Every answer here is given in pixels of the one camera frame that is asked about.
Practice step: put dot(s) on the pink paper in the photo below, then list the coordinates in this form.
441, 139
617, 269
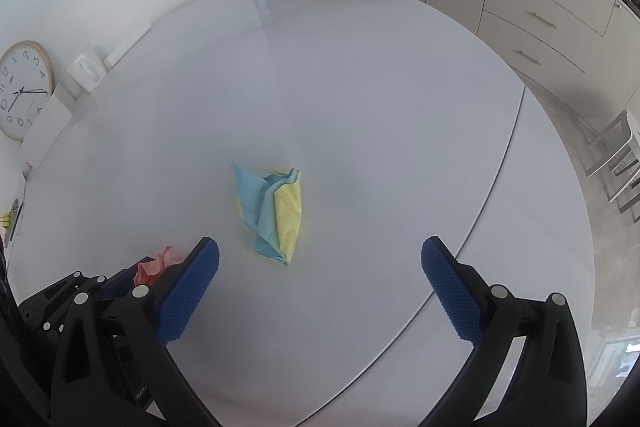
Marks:
157, 267

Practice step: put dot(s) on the blue and yellow paper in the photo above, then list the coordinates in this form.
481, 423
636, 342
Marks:
260, 202

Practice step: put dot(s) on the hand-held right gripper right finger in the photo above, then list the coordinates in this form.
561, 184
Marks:
450, 292

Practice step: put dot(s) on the yellow clip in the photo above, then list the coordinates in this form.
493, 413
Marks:
10, 218

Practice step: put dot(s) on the white plastic box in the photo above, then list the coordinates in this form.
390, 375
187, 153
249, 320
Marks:
85, 69

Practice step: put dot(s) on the round wall clock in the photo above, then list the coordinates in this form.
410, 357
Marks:
22, 92

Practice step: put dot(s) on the white plastic stool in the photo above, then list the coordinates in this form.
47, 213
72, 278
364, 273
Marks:
617, 142

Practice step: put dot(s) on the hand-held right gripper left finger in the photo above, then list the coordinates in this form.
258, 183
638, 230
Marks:
192, 292

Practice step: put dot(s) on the white card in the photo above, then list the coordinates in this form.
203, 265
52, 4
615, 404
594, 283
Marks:
45, 127

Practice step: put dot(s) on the grey plastic stool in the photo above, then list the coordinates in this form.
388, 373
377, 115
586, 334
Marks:
631, 197

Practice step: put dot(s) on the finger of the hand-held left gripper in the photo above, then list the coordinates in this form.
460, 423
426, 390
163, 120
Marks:
60, 288
50, 323

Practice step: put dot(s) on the beige drawer cabinet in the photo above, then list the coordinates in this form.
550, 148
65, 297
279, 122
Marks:
545, 7

